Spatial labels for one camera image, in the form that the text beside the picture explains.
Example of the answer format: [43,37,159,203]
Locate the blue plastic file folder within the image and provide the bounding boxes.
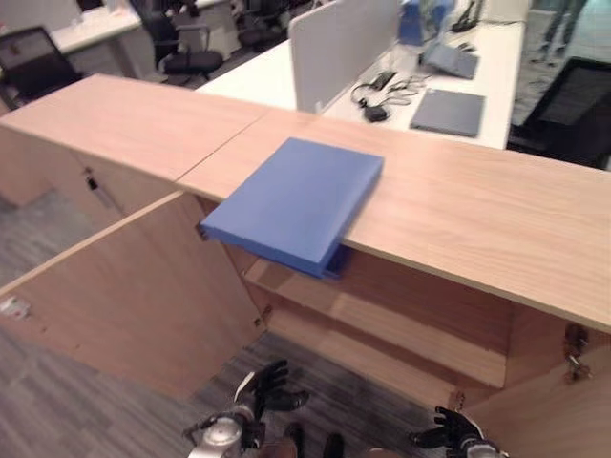
[199,136,386,281]

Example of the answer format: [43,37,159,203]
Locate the wooden cabinet shelf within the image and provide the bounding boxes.
[243,260,513,358]

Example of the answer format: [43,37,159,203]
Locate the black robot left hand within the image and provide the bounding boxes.
[235,359,310,422]

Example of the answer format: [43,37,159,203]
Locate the blue box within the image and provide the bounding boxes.
[398,0,427,47]

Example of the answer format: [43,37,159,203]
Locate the white desk divider panel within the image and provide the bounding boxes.
[287,0,400,115]

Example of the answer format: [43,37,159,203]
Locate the grey-blue folder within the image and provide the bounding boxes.
[421,41,480,80]

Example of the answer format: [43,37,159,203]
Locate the open wooden office cabinet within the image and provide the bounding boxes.
[176,107,611,411]

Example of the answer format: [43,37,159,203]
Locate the brass cabinet hinges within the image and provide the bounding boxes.
[564,325,594,384]

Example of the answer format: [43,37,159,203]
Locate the black cable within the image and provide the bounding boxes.
[351,74,427,110]

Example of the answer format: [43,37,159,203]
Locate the black padded office chair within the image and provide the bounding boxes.
[141,0,225,81]

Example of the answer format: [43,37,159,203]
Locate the wooden cabinet door, brass hinges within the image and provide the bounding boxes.
[463,350,611,458]

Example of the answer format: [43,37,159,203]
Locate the closed wooden office cabinet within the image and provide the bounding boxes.
[0,73,274,221]

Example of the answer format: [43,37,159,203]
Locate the dark robot right foot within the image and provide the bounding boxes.
[324,432,346,458]

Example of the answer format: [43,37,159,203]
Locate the long white office desk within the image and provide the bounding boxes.
[195,18,527,152]

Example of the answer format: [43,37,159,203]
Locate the person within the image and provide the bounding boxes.
[540,0,589,64]

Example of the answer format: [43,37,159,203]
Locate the dark robot left foot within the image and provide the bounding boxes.
[284,421,306,458]

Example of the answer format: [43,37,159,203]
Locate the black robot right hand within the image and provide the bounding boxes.
[408,406,485,450]

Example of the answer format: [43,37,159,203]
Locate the wooden cabinet door, silver hinge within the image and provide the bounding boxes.
[0,189,269,403]

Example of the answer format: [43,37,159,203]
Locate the white office desk with drawers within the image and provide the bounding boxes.
[49,0,145,80]

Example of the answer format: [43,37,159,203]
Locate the silver door hinge plate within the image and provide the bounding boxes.
[0,295,31,320]

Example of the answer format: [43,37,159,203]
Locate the black flat device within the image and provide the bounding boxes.
[369,71,399,91]

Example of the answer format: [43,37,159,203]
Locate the black mesh office chair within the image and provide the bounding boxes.
[506,56,611,172]
[0,26,85,110]

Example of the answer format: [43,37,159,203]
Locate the dark robot foot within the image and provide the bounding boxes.
[284,421,306,458]
[324,432,346,458]

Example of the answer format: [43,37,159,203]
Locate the dark grey closed laptop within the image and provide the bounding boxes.
[409,88,487,139]

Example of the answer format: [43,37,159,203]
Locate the black straps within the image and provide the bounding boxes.
[450,0,481,34]

